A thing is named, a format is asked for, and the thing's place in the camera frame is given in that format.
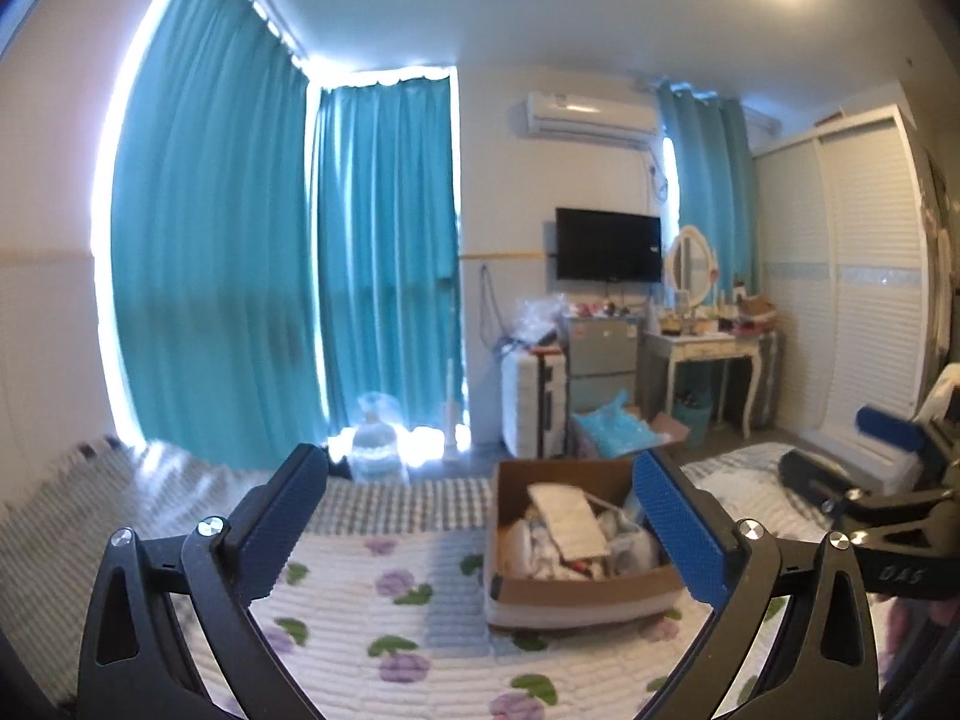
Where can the white slatted wardrobe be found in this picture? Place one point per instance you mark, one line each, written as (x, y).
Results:
(840, 277)

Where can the small floor cardboard box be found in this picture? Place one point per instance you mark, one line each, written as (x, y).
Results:
(667, 427)

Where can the clear plastic bag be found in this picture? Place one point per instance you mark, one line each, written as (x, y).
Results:
(536, 319)

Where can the white oval vanity mirror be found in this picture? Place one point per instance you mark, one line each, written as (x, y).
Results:
(694, 262)

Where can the white vanity table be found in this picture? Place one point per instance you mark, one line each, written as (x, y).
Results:
(690, 349)

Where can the clear water jug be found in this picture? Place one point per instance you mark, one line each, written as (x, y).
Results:
(375, 446)

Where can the white air conditioner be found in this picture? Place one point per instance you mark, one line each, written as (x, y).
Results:
(585, 116)

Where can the brown cardboard box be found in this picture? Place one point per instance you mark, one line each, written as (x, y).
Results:
(570, 600)

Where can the teal basket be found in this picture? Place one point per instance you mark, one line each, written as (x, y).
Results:
(690, 416)

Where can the white floral quilt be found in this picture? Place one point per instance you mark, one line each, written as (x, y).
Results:
(450, 562)

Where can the dark suitcase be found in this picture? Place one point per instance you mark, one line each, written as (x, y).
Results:
(769, 382)

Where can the black wall television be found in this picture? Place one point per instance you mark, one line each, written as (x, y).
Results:
(607, 244)

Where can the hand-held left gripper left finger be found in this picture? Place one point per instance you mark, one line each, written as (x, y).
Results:
(277, 532)

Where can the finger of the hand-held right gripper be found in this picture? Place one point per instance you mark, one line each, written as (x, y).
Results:
(814, 476)
(892, 427)

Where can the small brown box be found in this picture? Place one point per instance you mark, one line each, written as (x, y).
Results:
(757, 307)

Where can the white suitcase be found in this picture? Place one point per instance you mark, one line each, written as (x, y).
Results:
(525, 405)

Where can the grey mini fridge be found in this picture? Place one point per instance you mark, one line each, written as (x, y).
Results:
(604, 345)

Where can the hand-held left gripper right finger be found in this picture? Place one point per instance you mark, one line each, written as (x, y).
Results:
(675, 532)

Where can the narrow teal curtain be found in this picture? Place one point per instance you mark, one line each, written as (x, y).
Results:
(382, 240)

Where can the floral white bedspread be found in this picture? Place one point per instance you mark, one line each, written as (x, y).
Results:
(60, 510)

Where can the white face mask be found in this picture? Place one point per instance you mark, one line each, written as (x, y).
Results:
(562, 514)

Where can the blue plastic bag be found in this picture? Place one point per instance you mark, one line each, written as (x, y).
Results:
(615, 431)

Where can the teal curtain beside wardrobe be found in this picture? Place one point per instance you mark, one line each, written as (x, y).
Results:
(712, 187)

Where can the wide teal curtain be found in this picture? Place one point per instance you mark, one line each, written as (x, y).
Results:
(217, 202)

